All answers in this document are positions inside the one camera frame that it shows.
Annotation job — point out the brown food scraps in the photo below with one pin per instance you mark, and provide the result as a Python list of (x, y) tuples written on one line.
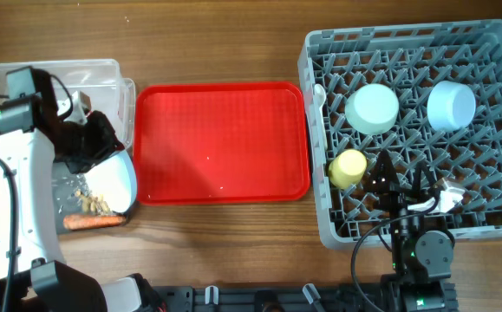
[(92, 204)]

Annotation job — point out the yellow cup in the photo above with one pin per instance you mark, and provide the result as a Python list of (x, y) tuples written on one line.
[(347, 168)]

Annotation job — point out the red serving tray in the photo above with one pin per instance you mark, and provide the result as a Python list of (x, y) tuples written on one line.
[(220, 143)]

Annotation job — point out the white plastic spoon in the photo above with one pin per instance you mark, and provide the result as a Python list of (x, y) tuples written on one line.
[(320, 98)]

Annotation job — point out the light blue plate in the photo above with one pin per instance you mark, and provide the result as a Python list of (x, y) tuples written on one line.
[(114, 179)]

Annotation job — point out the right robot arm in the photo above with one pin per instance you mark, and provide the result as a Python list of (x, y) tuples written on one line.
[(421, 257)]

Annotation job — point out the orange carrot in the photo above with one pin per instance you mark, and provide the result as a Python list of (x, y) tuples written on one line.
[(78, 222)]

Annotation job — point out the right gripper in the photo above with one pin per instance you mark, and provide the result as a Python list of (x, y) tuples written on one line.
[(390, 185)]

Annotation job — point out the black tray bin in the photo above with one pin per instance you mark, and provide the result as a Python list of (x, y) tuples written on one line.
[(64, 186)]

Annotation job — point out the light blue bowl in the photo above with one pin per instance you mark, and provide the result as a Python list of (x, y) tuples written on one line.
[(450, 106)]

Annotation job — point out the clear plastic bin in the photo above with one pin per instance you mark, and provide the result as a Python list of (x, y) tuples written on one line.
[(100, 79)]

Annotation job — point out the grey dishwasher rack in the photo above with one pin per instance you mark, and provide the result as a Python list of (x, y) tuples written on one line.
[(410, 59)]

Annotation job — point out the green bowl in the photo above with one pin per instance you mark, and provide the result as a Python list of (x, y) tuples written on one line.
[(372, 109)]

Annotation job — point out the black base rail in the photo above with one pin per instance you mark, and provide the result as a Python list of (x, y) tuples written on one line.
[(345, 297)]

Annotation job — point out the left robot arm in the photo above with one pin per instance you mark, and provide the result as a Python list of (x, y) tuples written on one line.
[(33, 275)]

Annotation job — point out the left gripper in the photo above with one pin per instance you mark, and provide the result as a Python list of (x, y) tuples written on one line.
[(109, 145)]

